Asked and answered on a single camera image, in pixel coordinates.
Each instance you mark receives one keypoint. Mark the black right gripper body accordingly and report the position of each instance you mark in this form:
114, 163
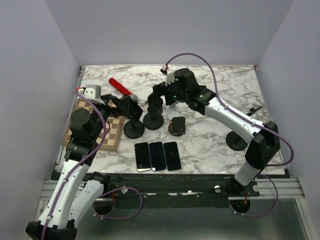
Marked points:
182, 96

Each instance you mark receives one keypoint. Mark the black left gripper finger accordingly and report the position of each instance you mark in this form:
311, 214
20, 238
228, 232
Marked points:
122, 105
106, 98

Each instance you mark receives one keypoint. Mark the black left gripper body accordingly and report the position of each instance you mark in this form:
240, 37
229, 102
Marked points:
100, 123

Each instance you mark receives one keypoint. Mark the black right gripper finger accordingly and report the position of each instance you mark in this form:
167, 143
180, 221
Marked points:
159, 89
171, 94

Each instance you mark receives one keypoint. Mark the black round-base stand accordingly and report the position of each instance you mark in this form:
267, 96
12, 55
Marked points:
153, 120
133, 129
237, 140

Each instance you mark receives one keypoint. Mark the pink-edged black phone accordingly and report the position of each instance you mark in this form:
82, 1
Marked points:
142, 157

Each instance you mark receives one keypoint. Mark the blue-edged black phone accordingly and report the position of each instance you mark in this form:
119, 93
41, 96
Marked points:
157, 156

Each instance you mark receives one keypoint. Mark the black phone dark case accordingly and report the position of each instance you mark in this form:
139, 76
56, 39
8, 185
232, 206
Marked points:
172, 156

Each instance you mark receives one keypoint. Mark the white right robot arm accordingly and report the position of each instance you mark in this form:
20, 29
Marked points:
262, 148

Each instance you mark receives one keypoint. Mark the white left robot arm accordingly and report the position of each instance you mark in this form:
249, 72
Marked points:
66, 207

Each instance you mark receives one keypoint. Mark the white folding phone stand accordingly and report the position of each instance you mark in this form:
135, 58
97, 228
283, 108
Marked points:
172, 111

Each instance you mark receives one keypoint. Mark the black stand on wooden base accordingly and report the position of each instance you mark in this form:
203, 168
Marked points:
177, 127

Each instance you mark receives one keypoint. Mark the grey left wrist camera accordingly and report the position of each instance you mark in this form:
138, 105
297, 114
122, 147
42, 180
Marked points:
92, 91

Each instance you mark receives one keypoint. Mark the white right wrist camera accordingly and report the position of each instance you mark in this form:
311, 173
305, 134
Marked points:
169, 75

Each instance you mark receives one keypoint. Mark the black front mounting rail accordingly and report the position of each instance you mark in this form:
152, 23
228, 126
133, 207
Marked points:
172, 190

